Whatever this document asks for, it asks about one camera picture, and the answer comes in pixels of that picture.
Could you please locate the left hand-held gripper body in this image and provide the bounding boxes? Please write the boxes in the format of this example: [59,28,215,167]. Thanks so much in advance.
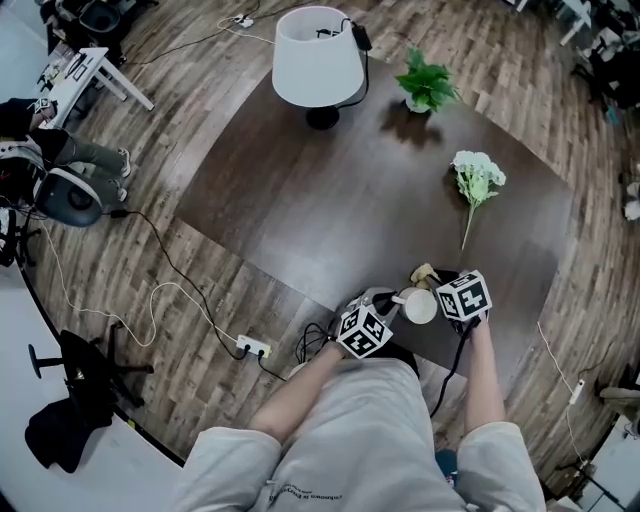
[336,286,401,362]

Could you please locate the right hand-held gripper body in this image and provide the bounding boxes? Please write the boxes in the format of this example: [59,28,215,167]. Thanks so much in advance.
[433,268,495,332]

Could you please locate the yellowish scrub sponge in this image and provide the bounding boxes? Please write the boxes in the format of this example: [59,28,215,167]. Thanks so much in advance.
[409,262,437,290]

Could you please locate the white cup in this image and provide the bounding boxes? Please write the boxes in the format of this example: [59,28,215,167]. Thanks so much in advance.
[391,286,440,326]

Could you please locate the person's right forearm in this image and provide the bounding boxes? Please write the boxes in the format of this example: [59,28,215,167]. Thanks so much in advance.
[461,308,508,434]

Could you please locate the person's left forearm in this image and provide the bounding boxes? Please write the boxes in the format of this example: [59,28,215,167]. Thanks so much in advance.
[247,343,347,447]

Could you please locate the white yellow power strip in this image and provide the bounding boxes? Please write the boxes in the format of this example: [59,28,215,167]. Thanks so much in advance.
[235,333,274,360]

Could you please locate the person's grey t-shirt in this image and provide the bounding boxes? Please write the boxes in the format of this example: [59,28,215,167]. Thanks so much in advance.
[169,356,547,512]

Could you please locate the white artificial flower bouquet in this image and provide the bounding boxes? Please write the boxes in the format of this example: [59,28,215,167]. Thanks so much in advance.
[449,149,508,252]

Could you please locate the green potted plant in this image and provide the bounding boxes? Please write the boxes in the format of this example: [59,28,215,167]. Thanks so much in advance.
[394,46,463,115]

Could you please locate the white shade table lamp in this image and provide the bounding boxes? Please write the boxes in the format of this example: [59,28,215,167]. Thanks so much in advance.
[271,6,366,132]

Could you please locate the black power adapter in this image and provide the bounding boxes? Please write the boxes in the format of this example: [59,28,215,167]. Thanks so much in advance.
[351,22,374,52]

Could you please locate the black office chair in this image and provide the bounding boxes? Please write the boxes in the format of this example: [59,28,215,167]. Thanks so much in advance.
[23,320,155,475]

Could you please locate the grey white round chair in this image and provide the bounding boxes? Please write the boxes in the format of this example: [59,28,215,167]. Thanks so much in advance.
[31,166,107,229]

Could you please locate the white desk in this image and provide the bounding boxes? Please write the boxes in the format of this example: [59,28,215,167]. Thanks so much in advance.
[36,46,156,132]

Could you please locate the black coiled cable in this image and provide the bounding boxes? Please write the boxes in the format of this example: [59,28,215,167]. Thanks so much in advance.
[295,321,342,365]

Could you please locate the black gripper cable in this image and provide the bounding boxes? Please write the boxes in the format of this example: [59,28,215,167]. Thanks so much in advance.
[428,319,475,420]

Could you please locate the black floor cable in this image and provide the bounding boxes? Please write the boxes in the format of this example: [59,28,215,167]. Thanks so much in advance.
[108,207,289,384]

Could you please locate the white floor cable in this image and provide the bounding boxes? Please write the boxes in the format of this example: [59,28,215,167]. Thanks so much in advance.
[39,219,240,349]

